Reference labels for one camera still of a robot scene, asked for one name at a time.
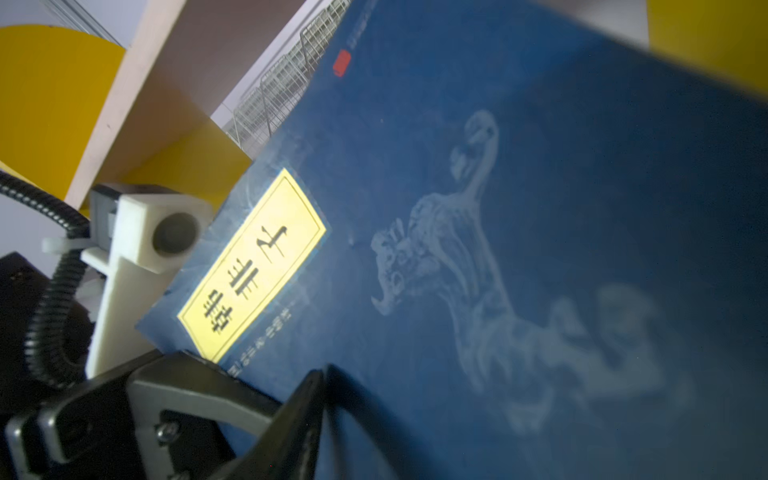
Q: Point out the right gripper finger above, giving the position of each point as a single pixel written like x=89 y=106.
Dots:
x=288 y=449

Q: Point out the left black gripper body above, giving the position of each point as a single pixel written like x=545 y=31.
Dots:
x=36 y=336

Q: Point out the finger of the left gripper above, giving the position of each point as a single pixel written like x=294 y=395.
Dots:
x=156 y=417

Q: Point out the white wire wall basket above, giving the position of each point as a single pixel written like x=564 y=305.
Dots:
x=283 y=74

